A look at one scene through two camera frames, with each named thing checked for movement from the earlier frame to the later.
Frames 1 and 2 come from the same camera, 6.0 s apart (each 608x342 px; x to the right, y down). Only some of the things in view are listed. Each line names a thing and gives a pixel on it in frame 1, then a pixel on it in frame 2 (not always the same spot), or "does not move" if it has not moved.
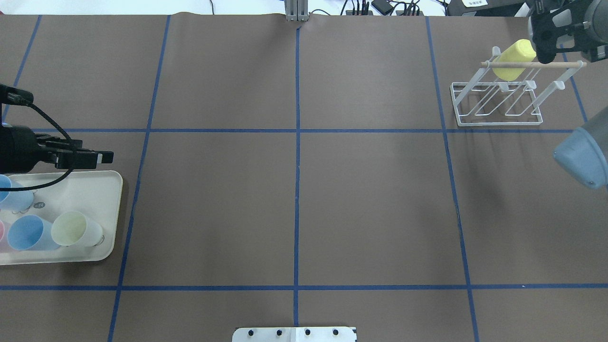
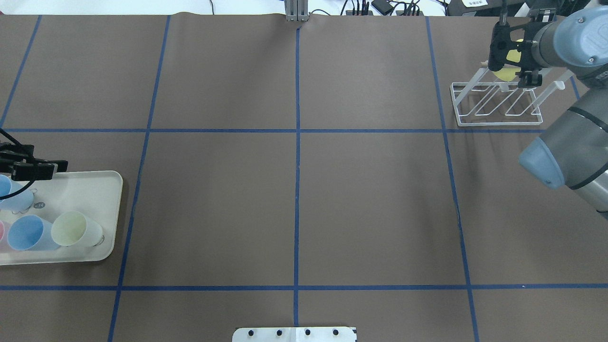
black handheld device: (383, 6) does not move
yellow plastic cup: (521, 51) does not move
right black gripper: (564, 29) to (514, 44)
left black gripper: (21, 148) to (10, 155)
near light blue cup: (30, 232) does not move
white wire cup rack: (509, 93) does not move
